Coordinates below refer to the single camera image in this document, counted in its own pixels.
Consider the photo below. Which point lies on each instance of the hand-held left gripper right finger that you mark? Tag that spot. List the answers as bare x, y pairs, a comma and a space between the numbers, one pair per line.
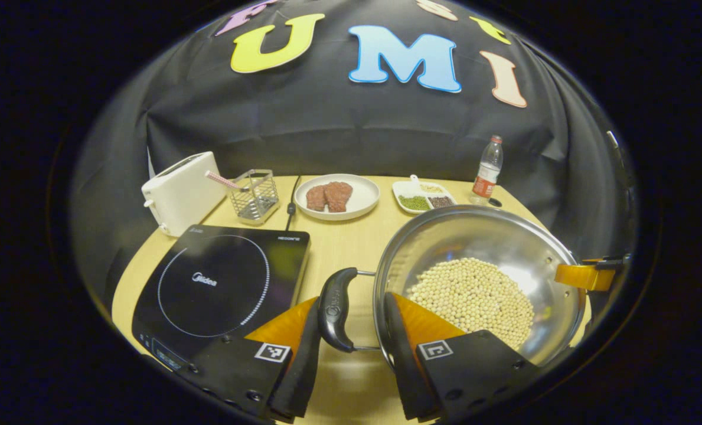
407, 378

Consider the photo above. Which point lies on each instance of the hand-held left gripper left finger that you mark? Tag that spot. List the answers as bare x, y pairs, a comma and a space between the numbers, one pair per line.
303, 378

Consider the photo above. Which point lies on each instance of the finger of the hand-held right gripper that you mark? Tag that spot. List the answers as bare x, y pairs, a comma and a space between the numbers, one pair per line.
581, 276

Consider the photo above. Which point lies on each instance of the stainless steel pot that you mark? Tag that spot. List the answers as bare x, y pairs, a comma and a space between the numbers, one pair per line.
492, 236

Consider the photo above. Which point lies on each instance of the black induction cooktop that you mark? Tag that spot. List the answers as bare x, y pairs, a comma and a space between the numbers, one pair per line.
209, 283

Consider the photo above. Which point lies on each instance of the pile of soybeans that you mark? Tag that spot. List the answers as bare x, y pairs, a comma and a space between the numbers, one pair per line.
474, 295

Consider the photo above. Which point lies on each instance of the black table grommet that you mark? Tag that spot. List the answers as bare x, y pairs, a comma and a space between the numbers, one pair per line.
495, 202

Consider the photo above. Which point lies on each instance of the clear plastic water bottle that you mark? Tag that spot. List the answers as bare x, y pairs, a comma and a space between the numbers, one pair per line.
486, 177

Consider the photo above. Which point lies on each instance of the dark red beans heap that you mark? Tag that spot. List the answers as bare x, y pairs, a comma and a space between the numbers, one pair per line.
441, 201

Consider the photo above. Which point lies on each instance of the small yellow grain heap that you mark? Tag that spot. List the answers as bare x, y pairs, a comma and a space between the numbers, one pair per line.
431, 188

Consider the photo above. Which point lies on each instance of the green mung beans heap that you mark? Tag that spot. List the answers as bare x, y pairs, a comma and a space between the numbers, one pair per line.
414, 203

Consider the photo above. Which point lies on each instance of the red raw meat slice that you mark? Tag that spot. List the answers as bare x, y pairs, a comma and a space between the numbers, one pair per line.
339, 196
316, 198

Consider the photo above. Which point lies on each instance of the round white plate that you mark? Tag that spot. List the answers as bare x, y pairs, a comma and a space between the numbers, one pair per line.
363, 200

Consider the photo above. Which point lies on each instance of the white divided dish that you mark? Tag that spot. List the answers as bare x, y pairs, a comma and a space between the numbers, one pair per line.
407, 189

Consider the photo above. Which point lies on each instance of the pink stick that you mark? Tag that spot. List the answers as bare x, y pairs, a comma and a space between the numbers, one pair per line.
218, 178

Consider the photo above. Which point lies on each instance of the white toaster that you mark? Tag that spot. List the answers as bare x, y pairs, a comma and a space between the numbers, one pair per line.
179, 189

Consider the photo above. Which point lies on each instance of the black backdrop cloth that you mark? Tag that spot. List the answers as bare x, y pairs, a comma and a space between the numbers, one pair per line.
327, 130

